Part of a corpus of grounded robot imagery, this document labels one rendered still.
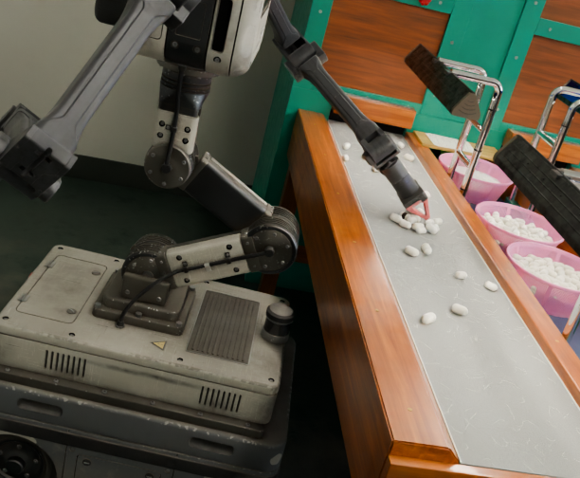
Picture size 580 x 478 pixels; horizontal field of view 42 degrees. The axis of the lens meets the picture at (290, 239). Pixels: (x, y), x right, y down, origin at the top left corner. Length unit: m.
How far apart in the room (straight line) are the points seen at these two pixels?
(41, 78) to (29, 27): 0.23
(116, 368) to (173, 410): 0.16
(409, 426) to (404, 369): 0.16
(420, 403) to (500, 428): 0.16
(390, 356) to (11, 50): 2.65
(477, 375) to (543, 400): 0.13
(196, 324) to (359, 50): 1.33
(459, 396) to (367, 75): 1.66
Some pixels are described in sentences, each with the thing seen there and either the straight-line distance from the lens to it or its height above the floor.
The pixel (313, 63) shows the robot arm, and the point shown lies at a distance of 2.19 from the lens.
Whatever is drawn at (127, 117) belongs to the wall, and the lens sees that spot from 3.69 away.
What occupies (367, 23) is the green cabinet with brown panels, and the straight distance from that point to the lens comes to 2.81.
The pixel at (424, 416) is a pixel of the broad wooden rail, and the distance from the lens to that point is 1.30.
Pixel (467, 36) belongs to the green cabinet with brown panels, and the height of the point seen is 1.15.
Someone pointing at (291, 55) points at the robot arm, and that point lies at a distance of 2.23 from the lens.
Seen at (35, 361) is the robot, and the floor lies 0.40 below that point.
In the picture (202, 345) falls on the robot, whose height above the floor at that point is 0.47.
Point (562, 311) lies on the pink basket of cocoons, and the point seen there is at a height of 0.69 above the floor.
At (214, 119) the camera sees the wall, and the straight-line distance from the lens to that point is 3.67.
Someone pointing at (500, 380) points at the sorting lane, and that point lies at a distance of 1.54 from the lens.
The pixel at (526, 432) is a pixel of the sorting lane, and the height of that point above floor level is 0.74.
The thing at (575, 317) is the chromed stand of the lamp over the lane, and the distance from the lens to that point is 1.74.
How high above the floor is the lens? 1.49
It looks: 24 degrees down
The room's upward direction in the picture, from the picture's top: 15 degrees clockwise
